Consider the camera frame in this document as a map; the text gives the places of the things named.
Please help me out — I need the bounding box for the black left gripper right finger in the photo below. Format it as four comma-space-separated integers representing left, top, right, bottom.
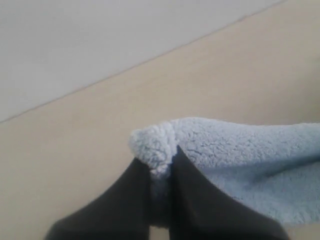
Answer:
169, 146, 287, 240

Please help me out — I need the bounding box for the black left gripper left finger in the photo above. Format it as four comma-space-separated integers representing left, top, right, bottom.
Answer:
45, 158, 151, 240

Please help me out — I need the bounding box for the light blue terry towel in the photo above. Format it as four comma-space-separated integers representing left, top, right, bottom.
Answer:
129, 117, 320, 225

